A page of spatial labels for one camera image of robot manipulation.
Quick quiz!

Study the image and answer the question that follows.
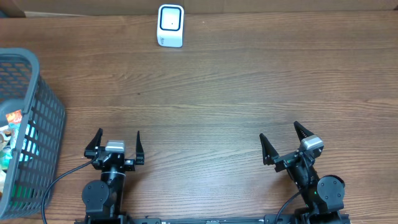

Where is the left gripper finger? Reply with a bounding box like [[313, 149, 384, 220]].
[[135, 131, 145, 165], [84, 128, 103, 158]]

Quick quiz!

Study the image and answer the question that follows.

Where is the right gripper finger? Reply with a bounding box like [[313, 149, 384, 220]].
[[294, 121, 313, 141], [259, 133, 279, 166]]

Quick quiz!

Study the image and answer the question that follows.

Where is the teal tissue pack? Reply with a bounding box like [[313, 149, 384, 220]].
[[3, 123, 39, 160]]

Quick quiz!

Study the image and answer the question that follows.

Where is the orange snack packet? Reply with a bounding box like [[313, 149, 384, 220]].
[[6, 110, 22, 124]]

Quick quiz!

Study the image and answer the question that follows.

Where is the brown clear snack bag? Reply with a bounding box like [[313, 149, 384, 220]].
[[1, 126, 12, 170]]

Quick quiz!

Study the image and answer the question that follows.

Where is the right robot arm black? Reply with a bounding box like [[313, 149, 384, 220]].
[[259, 121, 351, 223]]

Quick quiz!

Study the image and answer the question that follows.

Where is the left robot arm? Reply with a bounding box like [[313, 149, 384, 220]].
[[81, 129, 144, 223]]

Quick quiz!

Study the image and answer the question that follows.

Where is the white barcode scanner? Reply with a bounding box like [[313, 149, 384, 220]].
[[157, 4, 185, 48]]

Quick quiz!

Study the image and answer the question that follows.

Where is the grey plastic mesh basket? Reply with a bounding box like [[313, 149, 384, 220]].
[[1, 48, 67, 220]]

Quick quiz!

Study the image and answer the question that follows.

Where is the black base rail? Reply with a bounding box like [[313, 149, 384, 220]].
[[74, 213, 351, 224]]

